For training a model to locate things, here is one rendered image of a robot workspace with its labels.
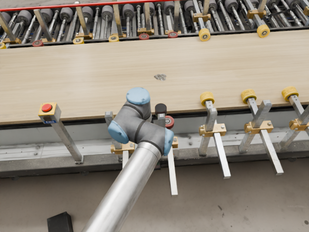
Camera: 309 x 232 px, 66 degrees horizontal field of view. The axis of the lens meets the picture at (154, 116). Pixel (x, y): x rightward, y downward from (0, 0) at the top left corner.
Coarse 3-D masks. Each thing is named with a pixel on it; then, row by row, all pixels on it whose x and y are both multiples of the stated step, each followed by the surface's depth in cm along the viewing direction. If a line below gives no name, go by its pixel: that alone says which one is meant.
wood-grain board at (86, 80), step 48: (48, 48) 184; (96, 48) 182; (144, 48) 180; (192, 48) 178; (240, 48) 176; (288, 48) 174; (0, 96) 155; (48, 96) 154; (96, 96) 153; (192, 96) 150; (240, 96) 149
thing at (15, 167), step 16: (256, 144) 151; (272, 144) 150; (304, 144) 150; (16, 160) 150; (32, 160) 149; (48, 160) 149; (64, 160) 148; (96, 160) 148; (112, 160) 147; (160, 160) 146; (176, 160) 147; (192, 160) 148; (208, 160) 149; (240, 160) 152; (0, 176) 150
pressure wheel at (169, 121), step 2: (166, 116) 140; (168, 116) 140; (170, 116) 140; (166, 118) 140; (168, 118) 140; (170, 118) 140; (172, 118) 139; (166, 120) 138; (168, 120) 139; (170, 120) 139; (172, 120) 139; (166, 122) 138; (168, 122) 138; (170, 122) 138; (172, 122) 138; (166, 124) 137; (168, 124) 137; (170, 124) 137; (172, 124) 137; (166, 126) 136; (168, 126) 136; (170, 126) 137; (172, 126) 139; (168, 128) 138; (170, 128) 139
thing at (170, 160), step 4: (172, 152) 131; (168, 156) 130; (172, 156) 130; (168, 160) 129; (172, 160) 129; (168, 164) 128; (172, 164) 127; (172, 168) 126; (172, 172) 125; (172, 176) 123; (172, 180) 122; (172, 184) 121; (176, 184) 121; (172, 188) 119; (176, 188) 119; (172, 192) 118; (176, 192) 118; (172, 196) 119; (176, 196) 119
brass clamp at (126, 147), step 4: (124, 144) 137; (128, 144) 137; (112, 148) 136; (124, 148) 136; (128, 148) 136; (132, 148) 136; (112, 152) 137; (116, 152) 137; (120, 152) 138; (132, 152) 138
